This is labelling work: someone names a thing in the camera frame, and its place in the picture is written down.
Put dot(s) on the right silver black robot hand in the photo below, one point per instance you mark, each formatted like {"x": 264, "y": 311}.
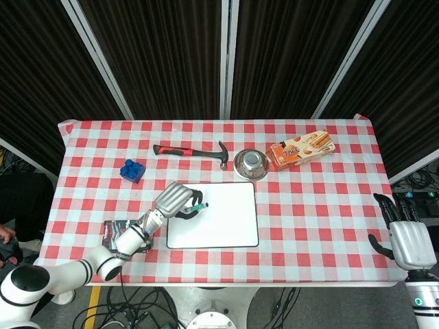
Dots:
{"x": 411, "y": 243}

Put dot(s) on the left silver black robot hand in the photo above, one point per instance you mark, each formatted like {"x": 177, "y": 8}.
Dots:
{"x": 171, "y": 198}

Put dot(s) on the green white marker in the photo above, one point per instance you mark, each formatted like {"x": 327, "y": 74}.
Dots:
{"x": 203, "y": 206}

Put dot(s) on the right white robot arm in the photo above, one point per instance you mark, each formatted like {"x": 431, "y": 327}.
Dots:
{"x": 425, "y": 301}

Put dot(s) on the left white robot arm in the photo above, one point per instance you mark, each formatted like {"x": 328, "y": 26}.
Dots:
{"x": 103, "y": 264}

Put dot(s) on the white board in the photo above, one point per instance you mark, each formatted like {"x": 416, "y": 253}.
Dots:
{"x": 226, "y": 216}

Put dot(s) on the black power strip blue numbers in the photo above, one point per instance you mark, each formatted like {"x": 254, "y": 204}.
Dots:
{"x": 427, "y": 202}

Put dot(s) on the red black claw hammer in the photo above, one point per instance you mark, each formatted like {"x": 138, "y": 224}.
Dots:
{"x": 178, "y": 151}

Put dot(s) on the blue toy building brick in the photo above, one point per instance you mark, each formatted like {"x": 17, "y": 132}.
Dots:
{"x": 132, "y": 170}

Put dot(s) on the upturned stainless steel bowl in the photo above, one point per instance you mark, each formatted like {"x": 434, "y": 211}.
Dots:
{"x": 251, "y": 164}

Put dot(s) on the red white checked tablecloth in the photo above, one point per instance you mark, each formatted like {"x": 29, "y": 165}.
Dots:
{"x": 308, "y": 222}

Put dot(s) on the orange biscuit box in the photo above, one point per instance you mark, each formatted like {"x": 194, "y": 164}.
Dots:
{"x": 298, "y": 150}

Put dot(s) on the dark pleated curtain panel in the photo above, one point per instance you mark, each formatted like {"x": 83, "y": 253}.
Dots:
{"x": 291, "y": 55}
{"x": 37, "y": 68}
{"x": 161, "y": 55}
{"x": 404, "y": 85}

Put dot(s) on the white round table foot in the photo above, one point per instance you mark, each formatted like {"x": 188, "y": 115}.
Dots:
{"x": 65, "y": 297}

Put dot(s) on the person in black clothes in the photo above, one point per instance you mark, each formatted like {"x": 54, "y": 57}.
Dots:
{"x": 24, "y": 202}

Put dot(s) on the white partition rail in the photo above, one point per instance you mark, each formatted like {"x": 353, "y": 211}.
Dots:
{"x": 415, "y": 171}
{"x": 29, "y": 158}

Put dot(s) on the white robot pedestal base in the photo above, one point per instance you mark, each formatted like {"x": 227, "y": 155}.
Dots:
{"x": 211, "y": 308}

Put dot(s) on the white partition post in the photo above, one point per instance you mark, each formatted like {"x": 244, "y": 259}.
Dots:
{"x": 350, "y": 65}
{"x": 227, "y": 58}
{"x": 99, "y": 61}

